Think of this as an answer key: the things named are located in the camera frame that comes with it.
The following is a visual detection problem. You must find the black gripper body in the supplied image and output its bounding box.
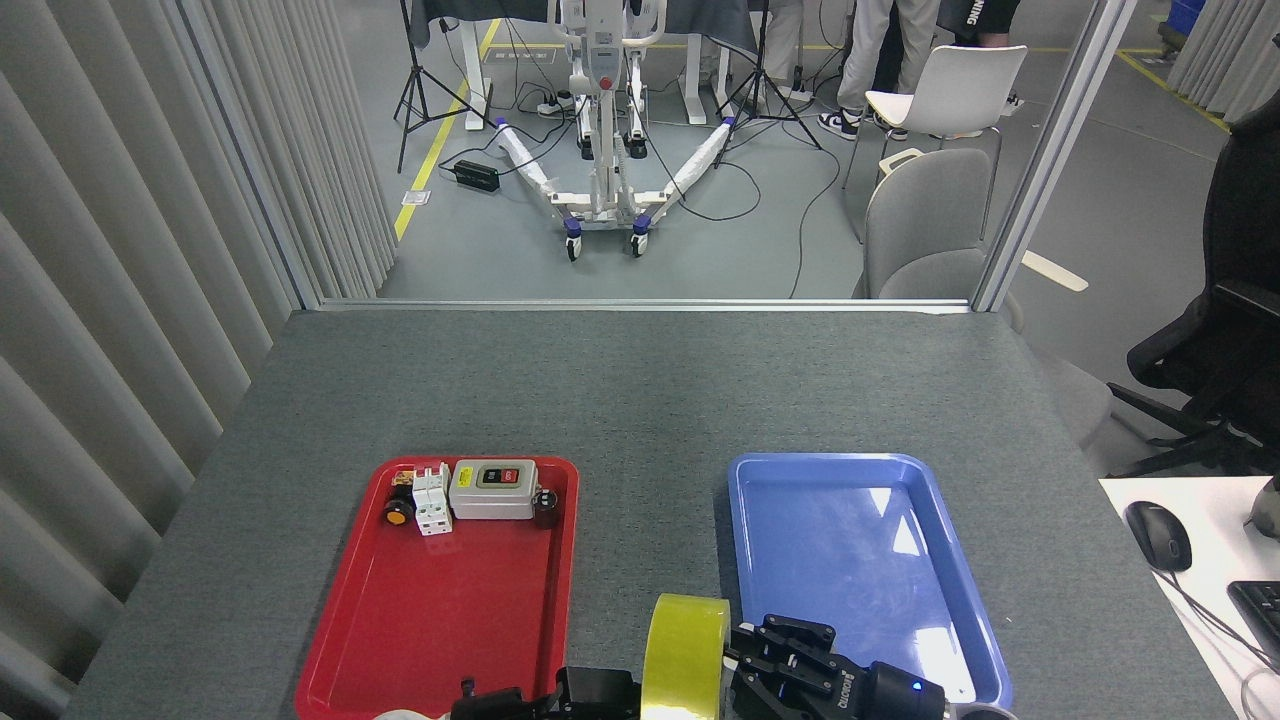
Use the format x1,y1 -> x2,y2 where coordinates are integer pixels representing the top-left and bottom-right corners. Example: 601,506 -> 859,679
450,688 -> 559,720
835,660 -> 951,720

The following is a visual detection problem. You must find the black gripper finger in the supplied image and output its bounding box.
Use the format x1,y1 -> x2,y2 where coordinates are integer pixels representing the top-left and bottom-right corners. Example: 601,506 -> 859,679
735,615 -> 861,671
558,668 -> 643,720
728,655 -> 851,720

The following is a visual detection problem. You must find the yellow tape roll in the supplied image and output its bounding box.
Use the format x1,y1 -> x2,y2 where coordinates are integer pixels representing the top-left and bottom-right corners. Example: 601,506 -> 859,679
640,593 -> 732,720

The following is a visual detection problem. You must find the blue plastic tray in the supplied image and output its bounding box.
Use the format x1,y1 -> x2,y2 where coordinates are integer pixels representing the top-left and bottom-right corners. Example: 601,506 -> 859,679
727,452 -> 1013,720

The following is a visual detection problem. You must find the red plastic tray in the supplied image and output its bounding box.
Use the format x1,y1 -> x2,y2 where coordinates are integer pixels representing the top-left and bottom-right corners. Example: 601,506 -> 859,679
296,455 -> 582,720

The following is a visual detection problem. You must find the white circuit breaker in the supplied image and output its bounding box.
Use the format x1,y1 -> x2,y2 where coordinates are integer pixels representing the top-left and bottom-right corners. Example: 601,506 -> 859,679
413,463 -> 455,538

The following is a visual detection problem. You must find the black computer mouse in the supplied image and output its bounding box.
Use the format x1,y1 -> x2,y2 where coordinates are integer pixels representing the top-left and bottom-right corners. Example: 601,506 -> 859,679
1124,500 -> 1193,574

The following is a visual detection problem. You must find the white desk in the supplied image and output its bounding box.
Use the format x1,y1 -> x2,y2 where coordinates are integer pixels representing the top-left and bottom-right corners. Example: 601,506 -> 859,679
1098,476 -> 1280,720

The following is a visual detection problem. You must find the black keyboard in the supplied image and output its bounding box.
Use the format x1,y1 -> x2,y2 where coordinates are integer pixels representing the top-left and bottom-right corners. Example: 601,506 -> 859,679
1227,580 -> 1280,673

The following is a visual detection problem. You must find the grey rounded desk object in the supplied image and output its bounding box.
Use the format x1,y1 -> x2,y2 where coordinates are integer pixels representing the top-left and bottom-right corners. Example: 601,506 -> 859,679
1244,474 -> 1280,541

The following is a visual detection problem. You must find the grey chair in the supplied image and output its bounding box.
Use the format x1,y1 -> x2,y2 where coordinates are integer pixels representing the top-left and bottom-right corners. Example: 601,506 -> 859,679
853,148 -> 1026,334

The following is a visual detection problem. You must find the white flat bar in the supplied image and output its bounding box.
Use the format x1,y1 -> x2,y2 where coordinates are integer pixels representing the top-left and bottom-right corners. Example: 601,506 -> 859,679
1020,250 -> 1089,293

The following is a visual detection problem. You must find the black office chair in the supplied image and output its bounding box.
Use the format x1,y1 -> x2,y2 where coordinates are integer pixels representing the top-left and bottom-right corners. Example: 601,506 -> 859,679
1105,92 -> 1280,479

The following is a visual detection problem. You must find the white wheeled stand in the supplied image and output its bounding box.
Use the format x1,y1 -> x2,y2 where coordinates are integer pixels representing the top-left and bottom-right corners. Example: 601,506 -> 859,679
495,0 -> 736,263

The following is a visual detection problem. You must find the grey pleated curtain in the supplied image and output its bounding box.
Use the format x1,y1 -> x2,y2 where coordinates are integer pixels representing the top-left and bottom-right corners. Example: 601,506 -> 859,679
0,0 -> 401,720
1165,0 -> 1280,126

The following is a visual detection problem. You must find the white chair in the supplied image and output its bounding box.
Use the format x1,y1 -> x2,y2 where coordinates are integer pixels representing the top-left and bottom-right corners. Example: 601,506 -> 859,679
842,44 -> 1029,241

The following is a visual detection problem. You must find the person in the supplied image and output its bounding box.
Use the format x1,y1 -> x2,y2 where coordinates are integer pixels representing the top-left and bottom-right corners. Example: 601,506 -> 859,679
935,0 -> 1033,51
818,0 -> 946,142

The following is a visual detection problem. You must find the black tripod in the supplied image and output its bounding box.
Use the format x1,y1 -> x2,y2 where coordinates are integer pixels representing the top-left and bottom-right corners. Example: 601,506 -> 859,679
713,0 -> 823,169
393,0 -> 498,174

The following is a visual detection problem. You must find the table with dark cover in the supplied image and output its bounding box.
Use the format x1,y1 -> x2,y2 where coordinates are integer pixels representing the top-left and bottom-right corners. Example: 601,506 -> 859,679
410,0 -> 771,131

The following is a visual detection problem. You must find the blue bin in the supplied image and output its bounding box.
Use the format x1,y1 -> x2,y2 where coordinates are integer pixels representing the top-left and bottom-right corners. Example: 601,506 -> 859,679
1160,0 -> 1206,41

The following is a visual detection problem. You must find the grey switch box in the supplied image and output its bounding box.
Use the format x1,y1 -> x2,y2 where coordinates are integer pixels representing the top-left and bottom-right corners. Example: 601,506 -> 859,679
448,459 -> 540,521

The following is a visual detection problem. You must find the silver table rail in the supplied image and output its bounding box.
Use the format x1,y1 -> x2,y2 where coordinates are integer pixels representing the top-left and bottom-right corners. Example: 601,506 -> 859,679
318,297 -> 973,315

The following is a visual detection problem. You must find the silver post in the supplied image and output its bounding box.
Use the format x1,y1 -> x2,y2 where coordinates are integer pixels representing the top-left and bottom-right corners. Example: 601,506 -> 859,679
970,0 -> 1141,313

